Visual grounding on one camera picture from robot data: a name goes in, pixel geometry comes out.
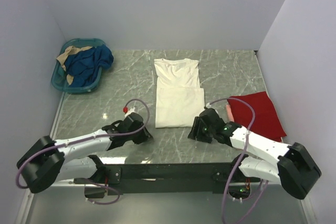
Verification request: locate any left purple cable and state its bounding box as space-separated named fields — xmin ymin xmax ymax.
xmin=15 ymin=99 xmax=151 ymax=206

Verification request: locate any folded pink t-shirt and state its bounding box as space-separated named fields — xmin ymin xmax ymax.
xmin=226 ymin=104 xmax=235 ymax=122

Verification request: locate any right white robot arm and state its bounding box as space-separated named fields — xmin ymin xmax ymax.
xmin=188 ymin=109 xmax=322 ymax=200

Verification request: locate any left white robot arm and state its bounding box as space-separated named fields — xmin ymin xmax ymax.
xmin=17 ymin=112 xmax=152 ymax=194

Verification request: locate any aluminium rail frame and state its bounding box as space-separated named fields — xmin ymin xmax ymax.
xmin=27 ymin=178 xmax=317 ymax=223

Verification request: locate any black base beam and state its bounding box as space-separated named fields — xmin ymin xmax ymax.
xmin=73 ymin=163 xmax=263 ymax=198

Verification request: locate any blue t-shirt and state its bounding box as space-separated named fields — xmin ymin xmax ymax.
xmin=63 ymin=45 xmax=114 ymax=88

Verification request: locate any tan t-shirt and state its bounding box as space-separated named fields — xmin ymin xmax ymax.
xmin=57 ymin=46 xmax=94 ymax=88

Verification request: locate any cream white t-shirt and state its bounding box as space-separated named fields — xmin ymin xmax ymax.
xmin=154 ymin=58 xmax=205 ymax=129

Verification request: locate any folded red t-shirt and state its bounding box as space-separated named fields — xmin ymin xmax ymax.
xmin=228 ymin=91 xmax=287 ymax=142

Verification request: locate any teal plastic laundry basket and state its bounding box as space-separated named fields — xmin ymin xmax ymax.
xmin=51 ymin=38 xmax=106 ymax=93

